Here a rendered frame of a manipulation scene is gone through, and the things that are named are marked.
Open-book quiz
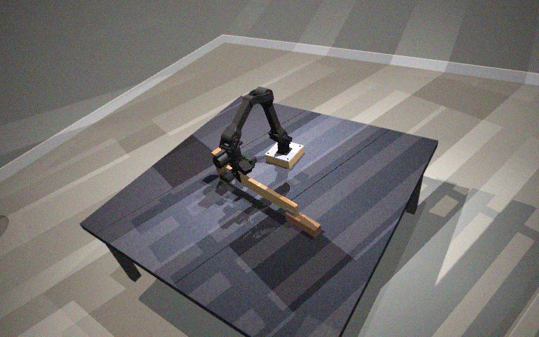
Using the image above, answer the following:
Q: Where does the brown wooden rail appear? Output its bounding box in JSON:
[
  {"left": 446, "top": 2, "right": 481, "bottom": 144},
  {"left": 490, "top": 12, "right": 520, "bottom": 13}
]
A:
[{"left": 239, "top": 171, "right": 299, "bottom": 217}]

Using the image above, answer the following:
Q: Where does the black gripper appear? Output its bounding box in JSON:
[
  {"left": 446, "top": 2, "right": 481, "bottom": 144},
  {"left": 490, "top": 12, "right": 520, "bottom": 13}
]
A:
[{"left": 220, "top": 153, "right": 257, "bottom": 183}]

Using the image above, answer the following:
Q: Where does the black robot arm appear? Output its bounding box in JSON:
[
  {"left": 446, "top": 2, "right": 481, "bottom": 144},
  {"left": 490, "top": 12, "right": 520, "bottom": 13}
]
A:
[{"left": 213, "top": 86, "right": 292, "bottom": 175}]

